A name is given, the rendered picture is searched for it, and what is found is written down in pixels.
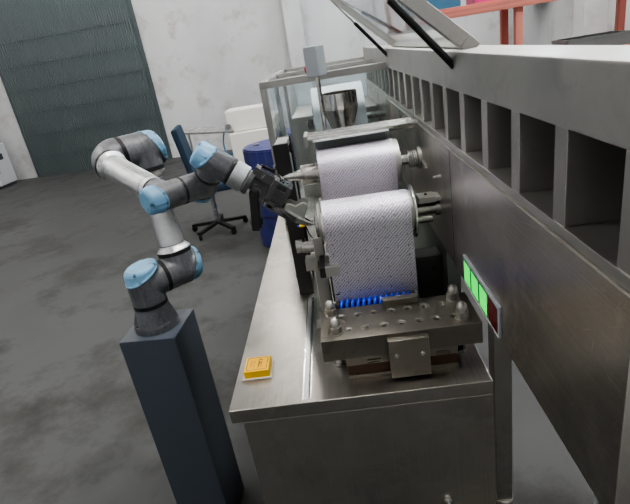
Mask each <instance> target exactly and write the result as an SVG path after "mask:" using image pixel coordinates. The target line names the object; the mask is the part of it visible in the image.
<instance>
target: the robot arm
mask: <svg viewBox="0 0 630 504"><path fill-rule="evenodd" d="M167 158H168V156H167V150H166V147H165V145H164V143H163V141H162V140H161V138H160V137H159V136H158V135H157V134H156V133H155V132H153V131H151V130H144V131H137V132H135V133H130V134H126V135H122V136H118V137H114V138H109V139H106V140H104V141H102V142H101V143H99V144H98V145H97V146H96V148H95V149H94V151H93V153H92V156H91V165H92V168H93V170H94V172H95V173H96V174H97V175H98V176H99V177H100V178H102V179H104V180H106V181H109V182H115V183H117V184H118V185H120V186H121V187H123V188H125V189H126V190H128V191H130V192H131V193H133V194H134V195H136V196H138V197H139V200H140V203H141V206H142V207H143V209H145V212H146V213H148V215H149V218H150V220H151V223H152V226H153V229H154V232H155V235H156V238H157V241H158V243H159V246H160V248H159V250H158V252H157V254H158V257H159V259H158V260H155V259H153V258H147V259H144V260H140V261H137V262H135V263H134V264H132V265H130V266H129V267H128V268H127V269H126V270H125V272H124V275H123V277H124V281H125V287H126V288H127V290H128V293H129V296H130V299H131V302H132V305H133V308H134V328H135V331H136V334H137V335H139V336H143V337H150V336H156V335H159V334H162V333H165V332H167V331H169V330H171V329H172V328H173V327H175V326H176V325H177V324H178V322H179V316H178V313H177V311H176V310H175V309H174V307H173V306H172V305H171V303H170V302H169V301H168V298H167V294H166V293H167V292H169V291H171V290H173V289H175V288H177V287H180V286H182V285H184V284H186V283H189V282H192V281H193V280H194V279H196V278H198V277H199V276H200V275H201V273H202V270H203V263H202V258H201V255H200V253H198V250H197V249H196V248H195V247H194V246H191V245H190V243H189V242H187V241H185V240H184V238H183V235H182V232H181V229H180V226H179V223H178V220H177V217H176V214H175V211H174V208H176V207H179V206H182V205H185V204H188V203H191V202H193V201H195V202H197V203H207V202H209V201H210V200H211V199H212V198H213V196H214V195H215V194H216V192H217V189H218V186H219V184H220V182H222V183H223V184H226V185H227V186H229V187H230V188H232V189H234V190H236V191H241V193H243V194H245V193H246V191H247V189H248V188H249V189H250V191H249V202H250V213H251V220H250V224H251V226H252V231H260V230H261V227H262V225H263V218H262V214H261V204H263V206H264V207H265V208H267V209H268V210H270V211H271V212H274V213H276V214H277V215H279V216H281V217H282V218H285V219H287V220H289V221H292V222H295V223H298V224H301V225H306V226H312V224H313V223H311V222H310V221H311V219H310V218H308V217H307V216H306V212H307V208H308V200H307V199H306V198H301V199H300V200H298V201H294V200H292V199H288V198H289V196H290V193H291V191H292V189H293V182H291V181H289V180H288V179H286V178H284V177H282V176H281V175H279V174H277V173H273V174H271V173H269V172H268V171H266V170H264V169H263V168H261V167H262V166H260V165H259V164H257V165H256V167H255V169H253V170H251V169H252V168H251V167H250V166H249V165H247V164H245V163H243V162H242V161H240V160H238V159H236V158H235V157H233V156H231V155H229V154H228V153H226V152H224V151H223V150H221V149H219V148H217V146H214V145H212V144H210V143H208V142H206V141H201V142H200V143H199V144H198V145H197V146H196V148H195V150H194V152H193V153H192V155H191V158H190V165H192V166H193V167H194V168H195V171H194V172H193V173H190V174H186V175H183V176H180V177H177V178H174V179H170V180H167V181H164V178H163V175H162V174H163V171H164V169H165V166H164V163H165V161H167ZM276 174H277V175H276ZM254 182H255V183H257V184H255V183H254ZM285 201H286V202H285Z"/></svg>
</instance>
